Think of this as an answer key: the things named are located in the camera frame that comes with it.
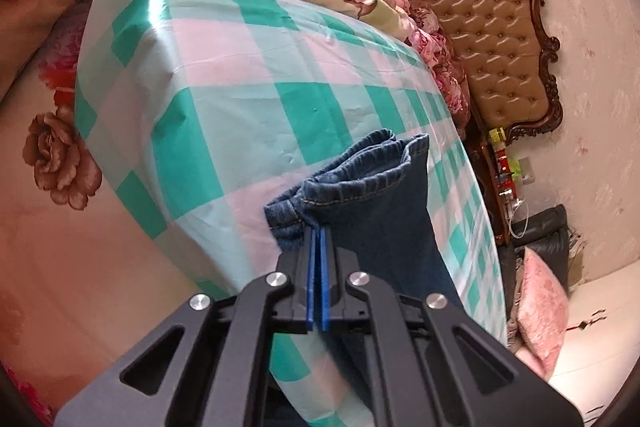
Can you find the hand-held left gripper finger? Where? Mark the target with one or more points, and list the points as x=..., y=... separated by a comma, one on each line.
x=324, y=282
x=312, y=282

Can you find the blue denim pants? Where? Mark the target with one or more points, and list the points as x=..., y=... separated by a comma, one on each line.
x=380, y=217

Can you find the dark wooden nightstand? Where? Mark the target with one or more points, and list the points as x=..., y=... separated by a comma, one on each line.
x=492, y=207

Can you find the green white checkered tablecloth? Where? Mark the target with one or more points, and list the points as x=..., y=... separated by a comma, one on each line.
x=225, y=107

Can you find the red item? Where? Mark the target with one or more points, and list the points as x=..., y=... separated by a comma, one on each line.
x=505, y=164

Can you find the large pink pillow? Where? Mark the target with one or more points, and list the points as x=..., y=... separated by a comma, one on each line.
x=542, y=307

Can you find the small pink pillow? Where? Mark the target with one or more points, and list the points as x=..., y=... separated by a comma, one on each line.
x=530, y=359

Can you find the dark leather armchair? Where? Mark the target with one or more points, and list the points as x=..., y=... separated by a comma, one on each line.
x=545, y=232

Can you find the floral bed sheet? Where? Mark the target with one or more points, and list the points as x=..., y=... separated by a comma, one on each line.
x=50, y=232

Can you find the red knot tassel ornament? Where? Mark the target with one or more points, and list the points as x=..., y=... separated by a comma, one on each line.
x=590, y=320

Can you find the white wardrobe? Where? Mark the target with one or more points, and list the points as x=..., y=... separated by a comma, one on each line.
x=600, y=357

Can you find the tufted leather headboard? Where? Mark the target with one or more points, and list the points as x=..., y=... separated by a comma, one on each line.
x=490, y=32

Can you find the brown cloth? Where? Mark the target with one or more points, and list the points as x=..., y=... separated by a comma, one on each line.
x=30, y=12

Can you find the wall socket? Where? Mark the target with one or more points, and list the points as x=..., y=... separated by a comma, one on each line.
x=527, y=168

